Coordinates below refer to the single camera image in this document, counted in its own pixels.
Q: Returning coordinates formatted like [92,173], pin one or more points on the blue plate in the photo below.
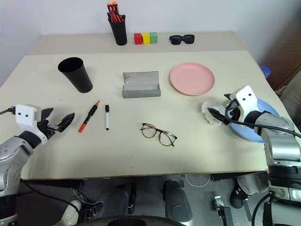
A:
[268,108]

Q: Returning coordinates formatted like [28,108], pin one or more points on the red and black marker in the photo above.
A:
[113,17]

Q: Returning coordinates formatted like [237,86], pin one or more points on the brown wooden cabinet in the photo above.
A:
[284,75]

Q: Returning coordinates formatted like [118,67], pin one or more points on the black sunglasses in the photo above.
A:
[175,40]

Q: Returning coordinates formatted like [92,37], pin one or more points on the black pen holder cup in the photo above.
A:
[120,33]

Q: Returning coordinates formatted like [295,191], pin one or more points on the green wooden block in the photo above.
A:
[153,37]

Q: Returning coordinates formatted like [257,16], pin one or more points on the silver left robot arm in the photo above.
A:
[11,150]

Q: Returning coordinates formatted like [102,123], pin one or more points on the yellow wooden block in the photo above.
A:
[146,38]

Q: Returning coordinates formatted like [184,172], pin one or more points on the thin brown rimmed eyeglasses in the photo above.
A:
[160,131]

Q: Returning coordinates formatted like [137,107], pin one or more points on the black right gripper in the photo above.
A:
[233,111]

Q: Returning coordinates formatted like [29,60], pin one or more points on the black and grey shoe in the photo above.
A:
[244,190]

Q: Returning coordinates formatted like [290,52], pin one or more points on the empty black cup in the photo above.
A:
[77,75]

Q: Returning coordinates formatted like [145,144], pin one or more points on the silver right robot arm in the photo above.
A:
[282,146]

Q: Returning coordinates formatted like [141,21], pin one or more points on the white marker with black cap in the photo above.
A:
[107,118]

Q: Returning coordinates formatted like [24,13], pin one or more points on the pink plate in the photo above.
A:
[192,78]

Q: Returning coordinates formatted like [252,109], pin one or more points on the orange capped black marker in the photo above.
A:
[109,8]
[115,7]

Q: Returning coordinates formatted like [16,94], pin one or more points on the white shoe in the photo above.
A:
[70,213]

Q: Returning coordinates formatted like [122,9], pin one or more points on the red marker pen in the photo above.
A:
[89,116]

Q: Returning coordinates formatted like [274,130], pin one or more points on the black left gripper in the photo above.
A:
[45,128]

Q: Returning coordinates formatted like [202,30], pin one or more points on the red wooden block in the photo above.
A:
[138,39]

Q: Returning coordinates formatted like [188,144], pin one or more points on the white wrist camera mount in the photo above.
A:
[245,97]
[24,115]

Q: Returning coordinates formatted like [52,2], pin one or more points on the crumpled white cloth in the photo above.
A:
[209,116]

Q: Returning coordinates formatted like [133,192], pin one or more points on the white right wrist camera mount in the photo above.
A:
[245,97]

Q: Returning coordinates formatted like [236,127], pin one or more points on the blue round object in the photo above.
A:
[265,71]

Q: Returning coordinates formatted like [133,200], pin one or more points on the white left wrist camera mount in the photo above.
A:
[24,115]

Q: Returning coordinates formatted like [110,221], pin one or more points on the dark rounded robot leg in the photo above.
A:
[117,200]
[176,202]

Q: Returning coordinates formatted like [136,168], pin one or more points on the black metal bracket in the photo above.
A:
[223,209]

